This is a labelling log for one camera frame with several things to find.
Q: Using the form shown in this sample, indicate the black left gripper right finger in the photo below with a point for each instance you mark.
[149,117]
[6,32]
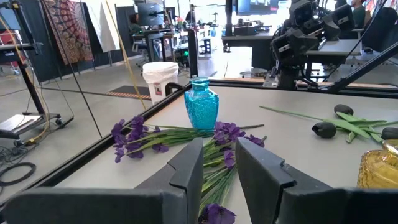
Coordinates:
[311,205]

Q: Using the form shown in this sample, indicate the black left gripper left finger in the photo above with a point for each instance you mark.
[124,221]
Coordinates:
[124,205]

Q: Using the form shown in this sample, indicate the black artificial tulip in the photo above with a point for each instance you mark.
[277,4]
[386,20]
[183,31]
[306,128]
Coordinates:
[343,109]
[390,133]
[324,130]

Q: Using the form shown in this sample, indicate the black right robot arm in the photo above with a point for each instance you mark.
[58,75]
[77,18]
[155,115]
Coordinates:
[295,46]

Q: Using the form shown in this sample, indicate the amber textured glass vase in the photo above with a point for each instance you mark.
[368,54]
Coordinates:
[377,168]

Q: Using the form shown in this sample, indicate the blue textured glass vase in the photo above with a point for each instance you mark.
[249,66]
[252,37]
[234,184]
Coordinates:
[201,105]

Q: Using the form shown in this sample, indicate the small purple flower sprig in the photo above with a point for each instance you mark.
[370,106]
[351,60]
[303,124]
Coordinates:
[217,214]

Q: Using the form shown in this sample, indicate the black mat with striped edge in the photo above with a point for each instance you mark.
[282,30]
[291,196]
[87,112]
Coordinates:
[129,91]

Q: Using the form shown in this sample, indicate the white trash bin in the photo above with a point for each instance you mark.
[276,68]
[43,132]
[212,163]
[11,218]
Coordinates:
[160,81]

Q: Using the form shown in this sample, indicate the black wheeled equipment stand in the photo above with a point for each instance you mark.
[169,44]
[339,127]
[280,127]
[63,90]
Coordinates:
[32,90]

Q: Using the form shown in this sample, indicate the grey work desk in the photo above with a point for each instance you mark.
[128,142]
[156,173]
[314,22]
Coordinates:
[339,49]

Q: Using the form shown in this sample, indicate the black work desk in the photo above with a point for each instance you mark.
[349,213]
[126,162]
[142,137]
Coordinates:
[261,53]

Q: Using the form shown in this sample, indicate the dark office desk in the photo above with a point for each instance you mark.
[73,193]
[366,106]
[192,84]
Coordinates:
[155,40]

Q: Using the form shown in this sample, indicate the black room divider panel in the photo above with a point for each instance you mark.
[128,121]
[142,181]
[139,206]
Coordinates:
[38,46]

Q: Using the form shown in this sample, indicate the white hanging sheet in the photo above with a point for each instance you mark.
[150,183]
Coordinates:
[102,25]

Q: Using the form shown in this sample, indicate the person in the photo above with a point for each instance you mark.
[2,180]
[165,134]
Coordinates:
[190,14]
[135,23]
[359,14]

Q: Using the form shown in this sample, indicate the mandala pattern tapestry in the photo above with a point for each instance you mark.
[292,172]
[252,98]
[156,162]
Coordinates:
[66,31]

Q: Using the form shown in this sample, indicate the black office chair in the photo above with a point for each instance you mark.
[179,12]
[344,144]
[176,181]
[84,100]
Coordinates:
[382,28]

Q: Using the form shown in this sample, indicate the black computer monitor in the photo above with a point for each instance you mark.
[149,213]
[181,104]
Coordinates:
[150,14]

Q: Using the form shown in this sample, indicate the black diagonal frame strut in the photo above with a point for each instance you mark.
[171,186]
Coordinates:
[363,68]

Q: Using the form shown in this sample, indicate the black upright post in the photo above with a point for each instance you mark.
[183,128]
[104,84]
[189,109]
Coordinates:
[192,53]

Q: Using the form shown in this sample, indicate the large wall screen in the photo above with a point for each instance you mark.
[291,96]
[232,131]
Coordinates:
[258,7]

